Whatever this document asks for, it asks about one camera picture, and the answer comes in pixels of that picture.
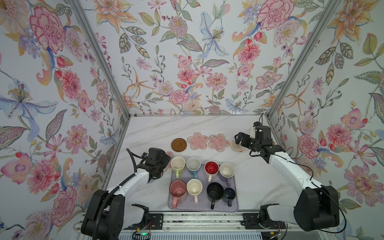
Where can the lilac mug white inside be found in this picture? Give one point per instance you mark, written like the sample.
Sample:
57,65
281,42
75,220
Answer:
226,173

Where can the red inside white mug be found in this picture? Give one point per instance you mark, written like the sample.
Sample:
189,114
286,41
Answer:
211,170

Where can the brown wooden round coaster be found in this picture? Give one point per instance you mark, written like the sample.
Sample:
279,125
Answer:
179,145

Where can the cream mug pink handle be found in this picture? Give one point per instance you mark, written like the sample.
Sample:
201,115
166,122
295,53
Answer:
194,188

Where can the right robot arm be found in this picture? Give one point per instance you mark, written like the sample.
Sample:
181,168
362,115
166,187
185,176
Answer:
317,208

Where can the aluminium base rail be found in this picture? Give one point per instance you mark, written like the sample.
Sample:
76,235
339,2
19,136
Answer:
214,226

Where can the blue mug white inside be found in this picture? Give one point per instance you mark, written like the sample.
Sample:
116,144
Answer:
193,165

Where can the small dark blue mug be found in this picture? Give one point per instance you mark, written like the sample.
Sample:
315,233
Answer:
229,196

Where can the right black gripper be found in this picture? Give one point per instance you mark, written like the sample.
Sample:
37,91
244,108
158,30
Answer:
246,138

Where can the left corner aluminium post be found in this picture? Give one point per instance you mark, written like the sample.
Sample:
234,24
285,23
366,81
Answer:
91,37

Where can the right corner aluminium post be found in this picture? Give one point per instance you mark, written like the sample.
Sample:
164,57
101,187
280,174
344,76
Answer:
320,26

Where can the lilac drying mat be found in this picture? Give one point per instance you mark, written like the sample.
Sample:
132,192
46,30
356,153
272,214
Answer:
204,203

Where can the black mug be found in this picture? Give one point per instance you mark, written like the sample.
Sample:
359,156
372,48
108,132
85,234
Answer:
215,192

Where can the corner aluminium post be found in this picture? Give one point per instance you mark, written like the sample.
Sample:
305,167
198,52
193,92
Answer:
91,37
320,26

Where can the green mug white inside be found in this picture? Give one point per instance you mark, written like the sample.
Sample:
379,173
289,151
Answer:
178,165

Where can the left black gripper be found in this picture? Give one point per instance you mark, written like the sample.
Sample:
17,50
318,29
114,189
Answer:
165,162

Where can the pink flower coaster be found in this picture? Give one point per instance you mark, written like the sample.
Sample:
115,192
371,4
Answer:
198,141
218,142
171,154

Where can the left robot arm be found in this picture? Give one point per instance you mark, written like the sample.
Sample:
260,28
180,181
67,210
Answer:
107,214

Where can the white embroidered round coaster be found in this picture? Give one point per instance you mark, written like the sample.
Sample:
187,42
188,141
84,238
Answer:
236,148

